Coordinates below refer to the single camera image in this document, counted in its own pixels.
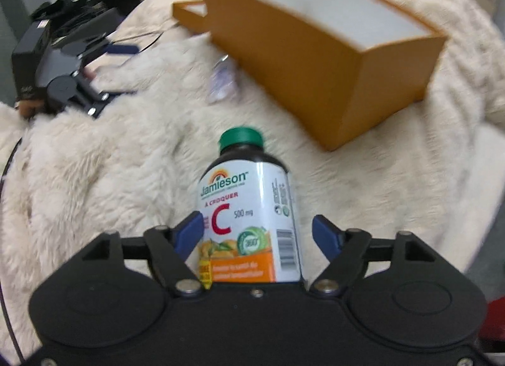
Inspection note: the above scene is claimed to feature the dark vitamin C bottle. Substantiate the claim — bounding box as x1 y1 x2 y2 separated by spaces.
197 127 302 287

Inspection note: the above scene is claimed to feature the orange box lid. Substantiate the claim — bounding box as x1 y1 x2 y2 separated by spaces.
172 0 209 33

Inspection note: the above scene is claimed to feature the small clear pill bottle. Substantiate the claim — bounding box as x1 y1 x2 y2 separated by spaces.
207 55 239 104

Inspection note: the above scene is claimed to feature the person right hand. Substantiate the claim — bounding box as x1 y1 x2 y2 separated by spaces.
15 99 50 120

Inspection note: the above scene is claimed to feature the cream fluffy blanket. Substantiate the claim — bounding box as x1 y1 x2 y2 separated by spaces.
1 0 504 361

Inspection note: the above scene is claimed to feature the red bucket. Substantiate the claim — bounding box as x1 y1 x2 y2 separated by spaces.
479 297 505 344

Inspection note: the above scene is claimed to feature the large orange cardboard box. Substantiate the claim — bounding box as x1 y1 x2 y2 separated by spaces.
205 0 446 151

